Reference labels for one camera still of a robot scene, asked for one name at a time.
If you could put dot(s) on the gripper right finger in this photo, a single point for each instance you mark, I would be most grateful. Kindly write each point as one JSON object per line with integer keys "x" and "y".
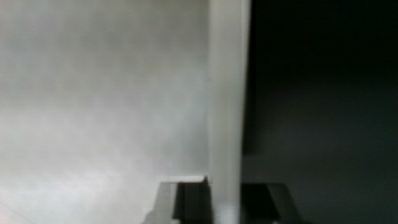
{"x": 269, "y": 205}

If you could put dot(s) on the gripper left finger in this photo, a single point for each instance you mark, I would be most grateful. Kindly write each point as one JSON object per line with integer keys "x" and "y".
{"x": 182, "y": 202}

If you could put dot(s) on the white desk tabletop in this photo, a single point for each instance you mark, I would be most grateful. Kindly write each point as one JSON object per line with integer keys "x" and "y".
{"x": 121, "y": 106}

